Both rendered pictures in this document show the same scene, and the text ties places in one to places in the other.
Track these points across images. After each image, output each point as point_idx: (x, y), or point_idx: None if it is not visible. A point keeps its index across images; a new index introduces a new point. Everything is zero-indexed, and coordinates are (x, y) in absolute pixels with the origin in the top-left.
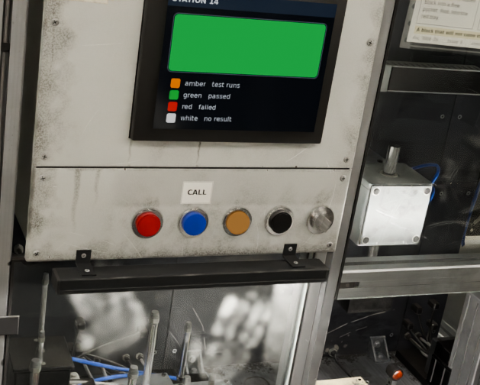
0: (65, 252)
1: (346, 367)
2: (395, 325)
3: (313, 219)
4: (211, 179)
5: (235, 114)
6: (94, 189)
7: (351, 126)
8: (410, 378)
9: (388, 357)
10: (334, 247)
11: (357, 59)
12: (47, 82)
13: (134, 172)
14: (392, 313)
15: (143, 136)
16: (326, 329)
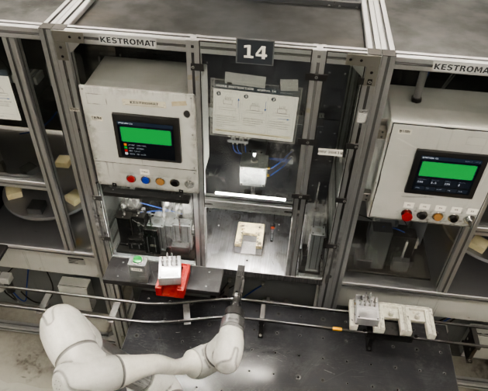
0: (109, 182)
1: (276, 217)
2: None
3: (185, 184)
4: (148, 168)
5: (147, 153)
6: (112, 167)
7: (193, 158)
8: None
9: None
10: (197, 192)
11: (189, 140)
12: (91, 140)
13: (123, 164)
14: None
15: (121, 156)
16: (203, 215)
